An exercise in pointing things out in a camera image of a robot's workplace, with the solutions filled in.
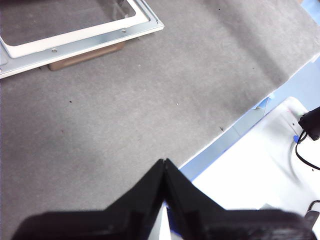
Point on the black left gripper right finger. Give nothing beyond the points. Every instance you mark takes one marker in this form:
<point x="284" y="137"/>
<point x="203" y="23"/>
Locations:
<point x="215" y="225"/>

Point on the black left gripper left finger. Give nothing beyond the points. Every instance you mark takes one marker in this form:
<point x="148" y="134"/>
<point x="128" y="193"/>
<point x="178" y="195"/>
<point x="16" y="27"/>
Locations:
<point x="120" y="222"/>

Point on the white glass oven door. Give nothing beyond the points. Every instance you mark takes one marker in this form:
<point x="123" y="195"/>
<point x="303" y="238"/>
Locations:
<point x="82" y="42"/>

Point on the white platform surface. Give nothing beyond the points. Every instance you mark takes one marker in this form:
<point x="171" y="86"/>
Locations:
<point x="250" y="175"/>

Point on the black plug connector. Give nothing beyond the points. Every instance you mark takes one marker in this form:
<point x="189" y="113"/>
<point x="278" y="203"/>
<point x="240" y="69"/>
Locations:
<point x="311" y="123"/>

